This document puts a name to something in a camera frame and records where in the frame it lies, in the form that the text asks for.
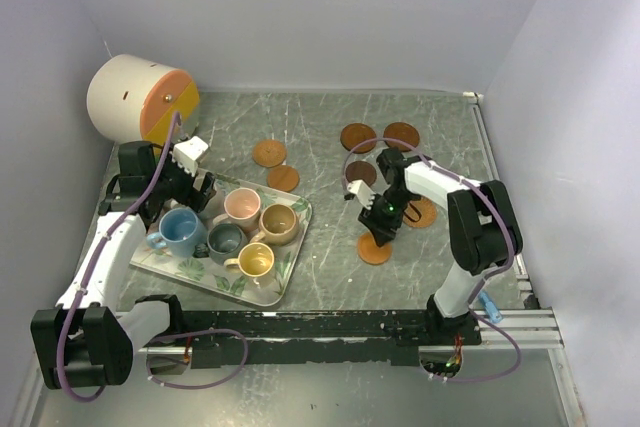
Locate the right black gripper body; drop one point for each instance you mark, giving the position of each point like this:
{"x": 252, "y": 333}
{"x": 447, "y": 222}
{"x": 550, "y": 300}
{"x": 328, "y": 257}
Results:
{"x": 385, "y": 214}

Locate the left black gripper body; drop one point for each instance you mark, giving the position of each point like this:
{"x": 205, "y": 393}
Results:
{"x": 174, "y": 182}

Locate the large woven rattan coaster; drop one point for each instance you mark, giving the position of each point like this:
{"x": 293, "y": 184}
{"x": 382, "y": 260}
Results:
{"x": 420, "y": 213}

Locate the hidden light wood coaster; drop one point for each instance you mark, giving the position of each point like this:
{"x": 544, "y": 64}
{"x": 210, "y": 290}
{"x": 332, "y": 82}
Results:
{"x": 370, "y": 253}

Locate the beige mug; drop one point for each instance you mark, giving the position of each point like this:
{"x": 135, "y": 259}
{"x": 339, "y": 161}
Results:
{"x": 213, "y": 207}

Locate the reddish brown wood coaster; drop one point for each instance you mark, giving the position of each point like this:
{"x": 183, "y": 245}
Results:
{"x": 402, "y": 136}

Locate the smooth light wood coaster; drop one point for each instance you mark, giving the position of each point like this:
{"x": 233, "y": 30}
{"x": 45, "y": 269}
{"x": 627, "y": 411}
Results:
{"x": 283, "y": 178}

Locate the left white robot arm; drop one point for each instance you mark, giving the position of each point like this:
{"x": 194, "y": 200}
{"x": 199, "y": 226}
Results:
{"x": 81, "y": 342}

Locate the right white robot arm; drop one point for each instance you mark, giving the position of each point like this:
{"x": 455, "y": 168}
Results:
{"x": 484, "y": 235}

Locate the dark walnut coaster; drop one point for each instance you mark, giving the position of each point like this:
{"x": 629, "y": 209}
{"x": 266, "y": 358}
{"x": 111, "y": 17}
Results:
{"x": 361, "y": 170}

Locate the blue mug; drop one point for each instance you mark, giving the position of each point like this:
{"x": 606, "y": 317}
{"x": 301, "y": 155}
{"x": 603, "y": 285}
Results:
{"x": 180, "y": 230}

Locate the pink mug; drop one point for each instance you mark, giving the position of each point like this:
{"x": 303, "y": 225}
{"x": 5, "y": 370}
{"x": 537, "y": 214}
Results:
{"x": 241, "y": 207}

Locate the grey mug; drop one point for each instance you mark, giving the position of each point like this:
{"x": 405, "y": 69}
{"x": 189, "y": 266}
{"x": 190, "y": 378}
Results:
{"x": 225, "y": 241}

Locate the white cylindrical drawer box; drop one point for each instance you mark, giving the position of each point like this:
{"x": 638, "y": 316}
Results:
{"x": 132, "y": 99}

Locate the tan brown mug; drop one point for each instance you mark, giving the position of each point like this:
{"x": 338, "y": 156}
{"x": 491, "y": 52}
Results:
{"x": 278, "y": 225}

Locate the yellow mug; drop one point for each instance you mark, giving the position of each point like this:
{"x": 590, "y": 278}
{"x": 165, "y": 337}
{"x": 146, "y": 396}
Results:
{"x": 255, "y": 260}

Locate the blue connector clip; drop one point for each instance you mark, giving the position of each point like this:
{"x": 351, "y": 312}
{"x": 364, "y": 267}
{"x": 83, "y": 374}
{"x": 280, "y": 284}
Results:
{"x": 491, "y": 309}

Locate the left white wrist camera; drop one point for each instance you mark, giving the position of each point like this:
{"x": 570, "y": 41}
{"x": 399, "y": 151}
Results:
{"x": 188, "y": 153}

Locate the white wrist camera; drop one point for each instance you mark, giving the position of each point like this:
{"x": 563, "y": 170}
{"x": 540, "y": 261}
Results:
{"x": 188, "y": 153}
{"x": 362, "y": 192}

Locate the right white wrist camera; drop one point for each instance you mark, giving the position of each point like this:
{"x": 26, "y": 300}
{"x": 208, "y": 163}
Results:
{"x": 362, "y": 192}

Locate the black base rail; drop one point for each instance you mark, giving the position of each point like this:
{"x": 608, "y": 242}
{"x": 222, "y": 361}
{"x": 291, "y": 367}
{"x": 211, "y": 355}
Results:
{"x": 357, "y": 336}

